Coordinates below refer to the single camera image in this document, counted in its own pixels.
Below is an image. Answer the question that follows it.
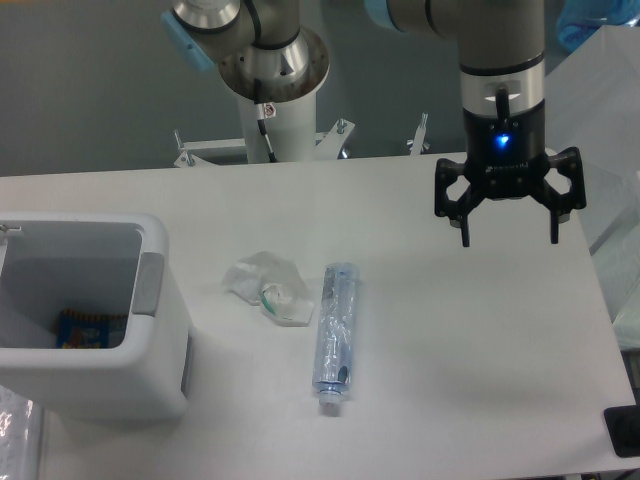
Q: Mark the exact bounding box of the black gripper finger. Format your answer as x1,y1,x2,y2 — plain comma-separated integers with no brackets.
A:
434,158,486,248
543,147,587,244

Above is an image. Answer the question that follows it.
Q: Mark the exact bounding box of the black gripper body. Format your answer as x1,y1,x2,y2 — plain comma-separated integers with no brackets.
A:
461,102,549,201

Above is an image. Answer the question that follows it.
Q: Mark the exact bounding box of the crushed clear plastic bottle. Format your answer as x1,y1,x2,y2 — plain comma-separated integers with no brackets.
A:
311,262,360,416

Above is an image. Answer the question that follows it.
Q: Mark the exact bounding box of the clear plastic wrapper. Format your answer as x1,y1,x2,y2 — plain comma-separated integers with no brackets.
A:
222,251,315,327

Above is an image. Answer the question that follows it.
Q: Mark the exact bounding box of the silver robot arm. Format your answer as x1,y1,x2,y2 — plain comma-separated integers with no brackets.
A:
161,1,587,243

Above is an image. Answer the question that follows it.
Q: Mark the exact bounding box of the white trash can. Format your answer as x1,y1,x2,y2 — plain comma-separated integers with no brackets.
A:
1,212,192,420

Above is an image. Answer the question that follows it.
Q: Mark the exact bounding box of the metal table clamp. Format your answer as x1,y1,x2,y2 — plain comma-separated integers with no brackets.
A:
406,112,430,156

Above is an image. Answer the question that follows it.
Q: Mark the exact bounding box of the translucent plastic storage box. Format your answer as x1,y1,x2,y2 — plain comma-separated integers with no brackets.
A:
546,26,639,352

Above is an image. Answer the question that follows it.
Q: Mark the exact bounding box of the blue plastic bag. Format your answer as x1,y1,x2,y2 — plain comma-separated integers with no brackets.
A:
555,0,639,53

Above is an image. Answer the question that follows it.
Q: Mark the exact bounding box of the black device at corner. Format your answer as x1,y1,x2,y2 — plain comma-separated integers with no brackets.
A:
604,405,639,458

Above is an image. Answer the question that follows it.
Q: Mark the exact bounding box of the blue snack packet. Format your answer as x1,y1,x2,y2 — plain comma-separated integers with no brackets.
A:
56,309,128,349

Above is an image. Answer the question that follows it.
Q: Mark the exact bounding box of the clear plastic sheet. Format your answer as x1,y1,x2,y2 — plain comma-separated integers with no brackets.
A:
1,387,43,479

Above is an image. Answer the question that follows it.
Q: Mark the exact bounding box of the white mounting bracket frame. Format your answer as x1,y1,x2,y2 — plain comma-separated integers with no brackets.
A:
173,118,356,168

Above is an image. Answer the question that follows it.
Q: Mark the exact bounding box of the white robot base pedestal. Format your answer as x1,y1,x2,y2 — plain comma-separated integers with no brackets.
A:
236,93,316,157

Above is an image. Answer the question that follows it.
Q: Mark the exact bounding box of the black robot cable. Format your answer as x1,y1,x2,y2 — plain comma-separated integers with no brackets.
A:
252,77,279,164

